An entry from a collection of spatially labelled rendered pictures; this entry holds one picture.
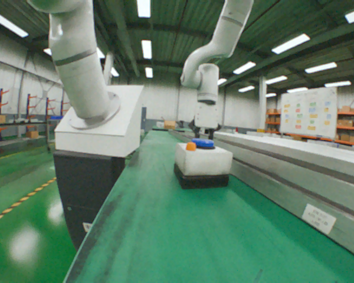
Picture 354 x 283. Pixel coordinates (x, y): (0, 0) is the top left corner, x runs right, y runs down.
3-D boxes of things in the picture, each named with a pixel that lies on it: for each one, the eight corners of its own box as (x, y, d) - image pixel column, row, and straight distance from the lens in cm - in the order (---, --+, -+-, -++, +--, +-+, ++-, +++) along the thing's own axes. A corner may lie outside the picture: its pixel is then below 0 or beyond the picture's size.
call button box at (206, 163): (173, 171, 28) (175, 141, 27) (216, 171, 32) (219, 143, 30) (182, 190, 21) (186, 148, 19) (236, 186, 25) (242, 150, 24)
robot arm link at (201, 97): (212, 99, 64) (212, 105, 64) (194, 96, 61) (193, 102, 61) (222, 95, 57) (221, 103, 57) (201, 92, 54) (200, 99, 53)
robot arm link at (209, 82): (200, 91, 53) (221, 95, 57) (202, 60, 58) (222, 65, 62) (192, 95, 61) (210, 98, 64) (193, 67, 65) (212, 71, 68)
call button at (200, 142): (187, 148, 26) (188, 137, 25) (207, 148, 27) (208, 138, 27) (194, 152, 22) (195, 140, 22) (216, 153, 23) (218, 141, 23)
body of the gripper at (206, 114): (213, 103, 64) (212, 128, 63) (192, 100, 60) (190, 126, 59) (222, 101, 57) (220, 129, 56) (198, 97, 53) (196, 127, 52)
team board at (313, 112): (269, 168, 390) (277, 92, 395) (280, 167, 428) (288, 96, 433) (320, 190, 316) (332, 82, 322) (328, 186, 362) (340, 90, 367)
